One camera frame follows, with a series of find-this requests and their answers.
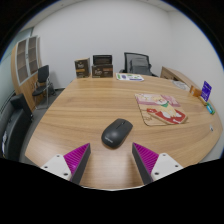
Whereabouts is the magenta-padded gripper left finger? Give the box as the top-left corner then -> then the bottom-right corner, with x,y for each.
40,142 -> 92,186

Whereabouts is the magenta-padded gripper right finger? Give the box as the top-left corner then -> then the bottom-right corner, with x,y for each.
131,142 -> 184,186

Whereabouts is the black computer mouse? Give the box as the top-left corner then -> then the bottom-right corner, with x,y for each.
101,118 -> 134,150

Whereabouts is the cartoon print mouse pad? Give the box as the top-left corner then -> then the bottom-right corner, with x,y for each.
134,93 -> 189,127

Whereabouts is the black sofa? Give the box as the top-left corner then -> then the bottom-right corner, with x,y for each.
0,93 -> 34,163

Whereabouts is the teal packet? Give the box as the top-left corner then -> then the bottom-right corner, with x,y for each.
205,102 -> 216,116

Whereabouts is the small orange box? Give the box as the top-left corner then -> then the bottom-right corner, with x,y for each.
189,85 -> 203,98

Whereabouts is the round printed white paper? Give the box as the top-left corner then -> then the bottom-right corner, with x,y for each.
173,79 -> 191,92

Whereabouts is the purple sign card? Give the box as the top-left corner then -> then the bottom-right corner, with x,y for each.
200,80 -> 213,103

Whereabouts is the black visitor chair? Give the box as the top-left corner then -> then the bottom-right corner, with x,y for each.
31,64 -> 56,109

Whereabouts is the wooden side desk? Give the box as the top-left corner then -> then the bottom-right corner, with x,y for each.
160,65 -> 201,89

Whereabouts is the white leaflet with coloured print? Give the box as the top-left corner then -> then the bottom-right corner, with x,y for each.
115,72 -> 145,82

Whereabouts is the small dark brown box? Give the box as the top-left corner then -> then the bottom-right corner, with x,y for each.
74,57 -> 92,79

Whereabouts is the wooden shelf unit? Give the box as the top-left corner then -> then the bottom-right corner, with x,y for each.
10,35 -> 43,111

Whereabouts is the black mesh office chair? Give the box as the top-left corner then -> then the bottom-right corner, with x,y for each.
118,51 -> 158,78

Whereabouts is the open-lid dark brown box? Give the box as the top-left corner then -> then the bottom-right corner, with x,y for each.
91,54 -> 114,79

